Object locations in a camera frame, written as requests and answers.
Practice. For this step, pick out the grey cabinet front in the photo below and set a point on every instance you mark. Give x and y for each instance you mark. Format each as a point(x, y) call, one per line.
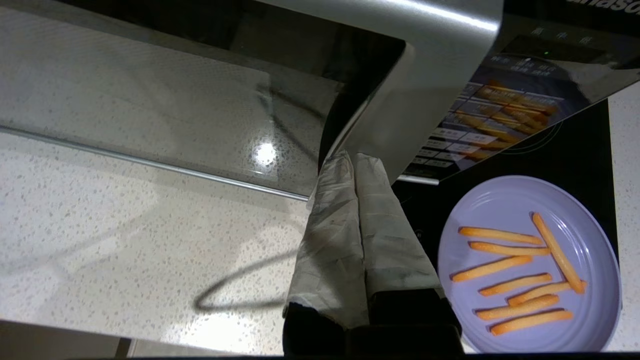
point(50, 345)

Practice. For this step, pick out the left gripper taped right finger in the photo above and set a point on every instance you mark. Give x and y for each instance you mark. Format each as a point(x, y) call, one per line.
point(395, 250)

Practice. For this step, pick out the microwave door with dark glass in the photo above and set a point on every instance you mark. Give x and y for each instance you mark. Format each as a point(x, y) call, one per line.
point(150, 100)

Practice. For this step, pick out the lilac round plate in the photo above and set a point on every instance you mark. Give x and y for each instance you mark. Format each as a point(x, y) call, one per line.
point(595, 240)

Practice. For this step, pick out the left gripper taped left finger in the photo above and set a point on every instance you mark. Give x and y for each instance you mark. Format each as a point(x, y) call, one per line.
point(330, 250)

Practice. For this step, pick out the silver Panasonic microwave oven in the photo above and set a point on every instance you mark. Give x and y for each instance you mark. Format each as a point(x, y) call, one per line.
point(550, 60)

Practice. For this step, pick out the black induction cooktop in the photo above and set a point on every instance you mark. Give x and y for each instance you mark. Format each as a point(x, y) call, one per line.
point(575, 155)

